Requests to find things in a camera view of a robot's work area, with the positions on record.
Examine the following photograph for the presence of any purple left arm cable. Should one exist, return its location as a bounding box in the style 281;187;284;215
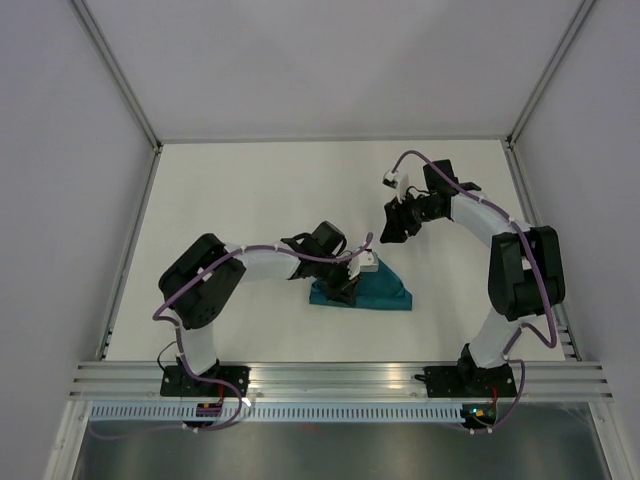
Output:
89;231;375;441

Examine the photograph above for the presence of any aluminium front rail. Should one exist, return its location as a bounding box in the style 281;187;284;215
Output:
67;361;614;403

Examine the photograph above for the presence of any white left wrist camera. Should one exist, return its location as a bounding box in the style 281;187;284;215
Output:
348;249;379;279

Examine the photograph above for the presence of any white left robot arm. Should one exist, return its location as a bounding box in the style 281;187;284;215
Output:
152;221;372;396

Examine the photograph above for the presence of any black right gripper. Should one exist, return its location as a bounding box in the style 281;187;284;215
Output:
379;189;441;244

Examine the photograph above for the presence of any aluminium frame right post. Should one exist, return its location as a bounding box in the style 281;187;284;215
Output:
503;0;598;149

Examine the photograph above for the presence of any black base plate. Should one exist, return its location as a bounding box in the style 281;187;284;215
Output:
160;358;250;398
413;344;517;399

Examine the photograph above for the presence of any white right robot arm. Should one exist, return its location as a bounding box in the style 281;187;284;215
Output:
380;159;566;395

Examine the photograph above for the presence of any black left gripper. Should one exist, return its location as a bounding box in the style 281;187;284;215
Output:
313;255;362;307

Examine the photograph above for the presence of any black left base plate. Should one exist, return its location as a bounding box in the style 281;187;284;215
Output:
160;358;250;398

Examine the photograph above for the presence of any aluminium frame post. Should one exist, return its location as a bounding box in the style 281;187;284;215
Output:
68;0;162;151
503;0;598;149

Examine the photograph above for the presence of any white slotted cable duct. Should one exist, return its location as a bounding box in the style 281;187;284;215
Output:
89;401;463;423

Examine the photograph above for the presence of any aluminium frame left post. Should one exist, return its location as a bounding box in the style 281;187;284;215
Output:
68;0;162;151

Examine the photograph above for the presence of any teal cloth napkin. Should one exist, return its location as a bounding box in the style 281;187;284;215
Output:
308;260;413;312

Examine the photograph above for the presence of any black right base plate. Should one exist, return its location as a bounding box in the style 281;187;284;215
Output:
413;344;517;399

